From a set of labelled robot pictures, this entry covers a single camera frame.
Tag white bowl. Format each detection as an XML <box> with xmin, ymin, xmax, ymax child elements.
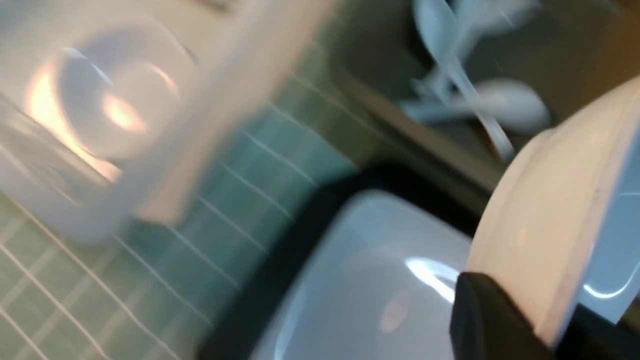
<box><xmin>466</xmin><ymin>77</ymin><xmax>640</xmax><ymax>347</ymax></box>

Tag teal checkered tablecloth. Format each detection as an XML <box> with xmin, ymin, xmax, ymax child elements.
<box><xmin>1</xmin><ymin>45</ymin><xmax>366</xmax><ymax>360</ymax></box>

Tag stacked white bowls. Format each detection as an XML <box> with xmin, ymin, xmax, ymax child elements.
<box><xmin>23</xmin><ymin>14</ymin><xmax>197</xmax><ymax>182</ymax></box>

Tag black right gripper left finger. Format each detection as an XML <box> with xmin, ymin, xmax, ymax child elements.
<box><xmin>449</xmin><ymin>272</ymin><xmax>556</xmax><ymax>360</ymax></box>

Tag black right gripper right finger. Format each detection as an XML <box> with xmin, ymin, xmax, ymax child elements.
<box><xmin>560</xmin><ymin>304</ymin><xmax>640</xmax><ymax>360</ymax></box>

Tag large white plastic tub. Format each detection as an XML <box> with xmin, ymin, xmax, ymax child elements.
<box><xmin>1</xmin><ymin>0</ymin><xmax>342</xmax><ymax>244</ymax></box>

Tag black serving tray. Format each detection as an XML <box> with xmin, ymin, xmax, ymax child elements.
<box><xmin>194</xmin><ymin>161</ymin><xmax>480</xmax><ymax>360</ymax></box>

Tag large white rice plate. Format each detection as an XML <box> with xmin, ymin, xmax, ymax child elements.
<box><xmin>250</xmin><ymin>189</ymin><xmax>471</xmax><ymax>360</ymax></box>

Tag white ceramic spoon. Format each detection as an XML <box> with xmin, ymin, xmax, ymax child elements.
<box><xmin>401</xmin><ymin>0</ymin><xmax>515</xmax><ymax>161</ymax></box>
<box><xmin>399</xmin><ymin>78</ymin><xmax>551</xmax><ymax>135</ymax></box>

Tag brown plastic bin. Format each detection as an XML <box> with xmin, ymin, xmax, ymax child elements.
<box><xmin>330</xmin><ymin>0</ymin><xmax>639</xmax><ymax>214</ymax></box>

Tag white ceramic spoon right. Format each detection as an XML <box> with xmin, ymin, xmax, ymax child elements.
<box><xmin>399</xmin><ymin>78</ymin><xmax>551</xmax><ymax>135</ymax></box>

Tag white ceramic spoon upper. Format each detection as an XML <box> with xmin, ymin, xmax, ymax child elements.
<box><xmin>401</xmin><ymin>0</ymin><xmax>515</xmax><ymax>161</ymax></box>

